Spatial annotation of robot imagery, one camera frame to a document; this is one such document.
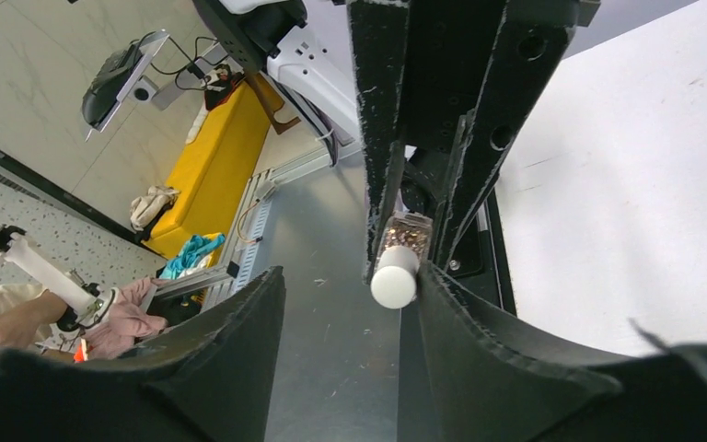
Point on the perforated aluminium rail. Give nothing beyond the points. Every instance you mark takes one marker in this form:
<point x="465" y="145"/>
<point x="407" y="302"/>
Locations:
<point x="236" y="263"/>

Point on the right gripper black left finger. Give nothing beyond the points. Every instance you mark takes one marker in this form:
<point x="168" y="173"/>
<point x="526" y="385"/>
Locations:
<point x="208" y="379"/>

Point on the white teleoperation handle device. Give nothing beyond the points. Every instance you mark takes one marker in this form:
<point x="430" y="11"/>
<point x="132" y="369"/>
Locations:
<point x="88" y="307"/>

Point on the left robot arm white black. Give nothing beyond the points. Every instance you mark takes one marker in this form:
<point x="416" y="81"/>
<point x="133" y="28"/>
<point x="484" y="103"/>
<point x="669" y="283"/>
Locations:
<point x="277" y="38"/>

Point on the teal cloth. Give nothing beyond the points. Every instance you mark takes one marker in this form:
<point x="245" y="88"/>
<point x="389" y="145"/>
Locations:
<point x="195" y="254"/>

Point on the glitter nail polish bottle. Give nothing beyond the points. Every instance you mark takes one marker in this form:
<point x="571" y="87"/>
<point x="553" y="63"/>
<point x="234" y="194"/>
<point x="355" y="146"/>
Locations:
<point x="410" y="230"/>

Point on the person in cream shirt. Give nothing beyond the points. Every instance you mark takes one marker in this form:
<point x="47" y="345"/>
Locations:
<point x="27" y="312"/>

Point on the pink cloth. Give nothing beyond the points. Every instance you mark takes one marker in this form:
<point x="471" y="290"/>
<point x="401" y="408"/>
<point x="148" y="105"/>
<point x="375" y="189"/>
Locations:
<point x="127" y="321"/>

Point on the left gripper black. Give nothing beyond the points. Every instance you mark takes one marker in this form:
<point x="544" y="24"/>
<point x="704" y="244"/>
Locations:
<point x="495" y="56"/>

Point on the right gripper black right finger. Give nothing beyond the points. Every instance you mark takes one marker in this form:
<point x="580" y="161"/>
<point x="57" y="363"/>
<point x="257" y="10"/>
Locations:
<point x="494" y="377"/>

